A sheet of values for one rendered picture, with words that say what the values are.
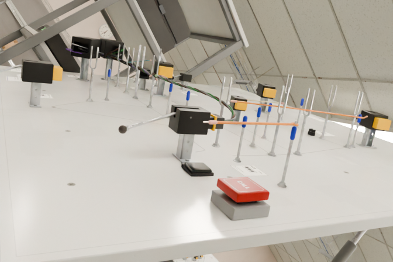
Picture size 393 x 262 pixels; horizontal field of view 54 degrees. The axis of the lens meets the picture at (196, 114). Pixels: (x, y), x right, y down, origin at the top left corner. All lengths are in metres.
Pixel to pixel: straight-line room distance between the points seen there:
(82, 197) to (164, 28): 1.33
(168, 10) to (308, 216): 1.35
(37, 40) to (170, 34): 0.58
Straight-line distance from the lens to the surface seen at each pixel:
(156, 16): 1.74
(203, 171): 0.60
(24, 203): 0.48
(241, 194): 0.48
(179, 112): 0.62
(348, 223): 0.58
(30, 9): 8.10
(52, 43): 1.61
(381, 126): 1.05
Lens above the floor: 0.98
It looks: 15 degrees up
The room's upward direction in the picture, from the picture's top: 56 degrees clockwise
